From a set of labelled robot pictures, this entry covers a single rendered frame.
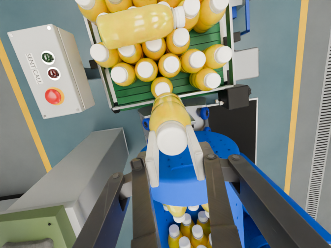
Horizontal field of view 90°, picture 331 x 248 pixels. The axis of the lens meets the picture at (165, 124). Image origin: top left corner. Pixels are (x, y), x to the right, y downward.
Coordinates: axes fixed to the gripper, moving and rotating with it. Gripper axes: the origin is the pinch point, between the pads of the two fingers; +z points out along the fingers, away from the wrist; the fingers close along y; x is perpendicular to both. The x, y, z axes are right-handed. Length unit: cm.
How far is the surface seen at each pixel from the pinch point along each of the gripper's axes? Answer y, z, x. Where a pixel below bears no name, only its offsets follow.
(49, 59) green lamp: -24.2, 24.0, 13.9
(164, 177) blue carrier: -3.2, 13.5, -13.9
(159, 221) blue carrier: -10, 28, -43
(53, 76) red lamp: -24.6, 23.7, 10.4
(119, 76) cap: -10.6, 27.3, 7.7
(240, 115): 60, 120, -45
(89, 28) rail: -18.3, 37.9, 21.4
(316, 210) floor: 157, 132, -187
